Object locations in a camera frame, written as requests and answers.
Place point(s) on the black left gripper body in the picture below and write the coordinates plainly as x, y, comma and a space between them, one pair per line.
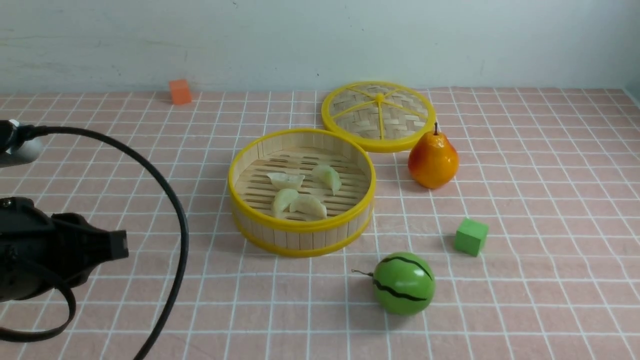
62, 243

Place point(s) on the greenish dumpling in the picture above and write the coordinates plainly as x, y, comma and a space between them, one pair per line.
329, 177
282, 201

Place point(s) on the white dumpling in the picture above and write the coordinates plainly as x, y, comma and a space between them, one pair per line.
282, 181
309, 205

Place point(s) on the bamboo steamer tray yellow rim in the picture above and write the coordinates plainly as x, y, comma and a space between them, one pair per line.
302, 192

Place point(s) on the bamboo steamer lid yellow rim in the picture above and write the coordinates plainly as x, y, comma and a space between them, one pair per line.
381, 117

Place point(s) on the orange cube block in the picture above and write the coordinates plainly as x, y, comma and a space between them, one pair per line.
180, 92

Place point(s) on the green toy watermelon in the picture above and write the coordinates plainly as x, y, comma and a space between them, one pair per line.
403, 283

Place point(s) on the orange toy pear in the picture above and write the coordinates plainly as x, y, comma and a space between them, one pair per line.
433, 162

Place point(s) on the green cube block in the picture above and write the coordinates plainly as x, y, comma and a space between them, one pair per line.
470, 237

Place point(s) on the pink checkered tablecloth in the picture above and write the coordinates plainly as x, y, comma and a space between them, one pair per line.
553, 172

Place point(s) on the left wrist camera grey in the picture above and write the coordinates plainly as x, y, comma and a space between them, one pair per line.
18, 147

